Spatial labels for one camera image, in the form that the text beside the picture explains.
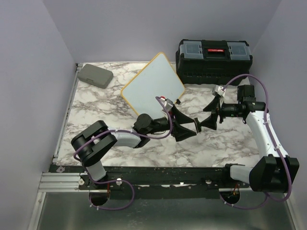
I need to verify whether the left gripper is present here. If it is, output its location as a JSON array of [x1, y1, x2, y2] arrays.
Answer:
[[146, 105, 197, 141]]

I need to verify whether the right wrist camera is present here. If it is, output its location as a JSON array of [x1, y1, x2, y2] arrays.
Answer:
[[212, 85, 225, 99]]

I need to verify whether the grey plastic case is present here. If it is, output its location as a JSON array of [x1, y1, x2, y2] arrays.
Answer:
[[77, 64, 114, 89]]

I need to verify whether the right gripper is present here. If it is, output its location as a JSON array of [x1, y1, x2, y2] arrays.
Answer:
[[199, 96, 242, 130]]

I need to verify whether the aluminium frame rail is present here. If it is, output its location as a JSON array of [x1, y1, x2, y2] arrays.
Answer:
[[28, 63, 83, 230]]

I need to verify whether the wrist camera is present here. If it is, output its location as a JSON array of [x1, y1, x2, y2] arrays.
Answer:
[[158, 96, 174, 113], [212, 85, 225, 99]]

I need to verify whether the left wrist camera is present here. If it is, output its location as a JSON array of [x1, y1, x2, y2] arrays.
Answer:
[[158, 96, 174, 113]]

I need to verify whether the yellow framed whiteboard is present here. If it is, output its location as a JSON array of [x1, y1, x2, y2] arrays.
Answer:
[[121, 52, 185, 119]]

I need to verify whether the green whiteboard eraser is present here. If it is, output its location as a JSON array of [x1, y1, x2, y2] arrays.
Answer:
[[194, 117, 201, 133]]

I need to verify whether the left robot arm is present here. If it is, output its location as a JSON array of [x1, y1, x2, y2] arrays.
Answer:
[[71, 106, 201, 189]]

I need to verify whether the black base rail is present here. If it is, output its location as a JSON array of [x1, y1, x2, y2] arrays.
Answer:
[[49, 164, 248, 200]]

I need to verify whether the black plastic toolbox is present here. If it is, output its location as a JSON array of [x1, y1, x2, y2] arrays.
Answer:
[[175, 39, 253, 85]]

